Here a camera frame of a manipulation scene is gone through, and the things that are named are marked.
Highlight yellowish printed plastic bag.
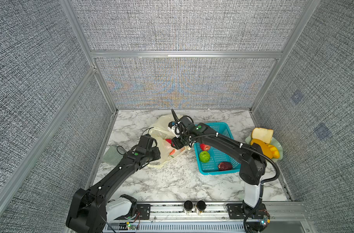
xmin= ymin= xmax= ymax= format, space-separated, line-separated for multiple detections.
xmin=148 ymin=114 xmax=191 ymax=169

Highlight green apple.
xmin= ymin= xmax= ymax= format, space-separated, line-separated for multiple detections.
xmin=199 ymin=151 xmax=210 ymax=163

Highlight dark red apple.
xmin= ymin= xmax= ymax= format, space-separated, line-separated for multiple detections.
xmin=218 ymin=162 xmax=233 ymax=171

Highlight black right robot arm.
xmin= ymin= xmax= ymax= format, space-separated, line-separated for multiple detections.
xmin=168 ymin=109 xmax=280 ymax=217

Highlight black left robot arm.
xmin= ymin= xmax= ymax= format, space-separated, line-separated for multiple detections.
xmin=66 ymin=134 xmax=160 ymax=233

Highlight green mesh cloth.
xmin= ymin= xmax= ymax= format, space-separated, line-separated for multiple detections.
xmin=102 ymin=145 xmax=123 ymax=166

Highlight teal plastic basket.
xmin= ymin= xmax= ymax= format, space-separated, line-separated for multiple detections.
xmin=194 ymin=122 xmax=241 ymax=175

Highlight left black knob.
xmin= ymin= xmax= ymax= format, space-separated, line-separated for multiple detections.
xmin=183 ymin=201 xmax=193 ymax=215

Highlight black knob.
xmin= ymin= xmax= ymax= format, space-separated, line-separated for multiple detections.
xmin=183 ymin=201 xmax=193 ymax=215
xmin=195 ymin=201 xmax=207 ymax=215

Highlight right black knob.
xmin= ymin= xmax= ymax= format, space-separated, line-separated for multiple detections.
xmin=195 ymin=201 xmax=207 ymax=215

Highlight green circuit board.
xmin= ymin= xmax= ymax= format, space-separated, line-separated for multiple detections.
xmin=119 ymin=222 xmax=139 ymax=231

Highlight bread slice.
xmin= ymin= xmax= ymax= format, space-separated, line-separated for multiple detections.
xmin=251 ymin=128 xmax=274 ymax=144

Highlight round orange bun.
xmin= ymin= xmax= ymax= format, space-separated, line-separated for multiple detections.
xmin=250 ymin=139 xmax=274 ymax=159

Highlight light green plate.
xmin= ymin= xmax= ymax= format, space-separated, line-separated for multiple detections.
xmin=245 ymin=136 xmax=283 ymax=162

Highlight yellow fruit pieces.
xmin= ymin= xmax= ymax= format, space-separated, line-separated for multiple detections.
xmin=267 ymin=144 xmax=280 ymax=159

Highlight right circuit board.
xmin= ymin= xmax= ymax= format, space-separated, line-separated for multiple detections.
xmin=254 ymin=216 xmax=270 ymax=232

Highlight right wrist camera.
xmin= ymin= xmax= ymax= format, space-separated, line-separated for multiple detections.
xmin=168 ymin=121 xmax=182 ymax=137

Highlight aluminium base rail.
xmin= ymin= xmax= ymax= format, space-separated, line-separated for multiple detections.
xmin=102 ymin=202 xmax=317 ymax=233

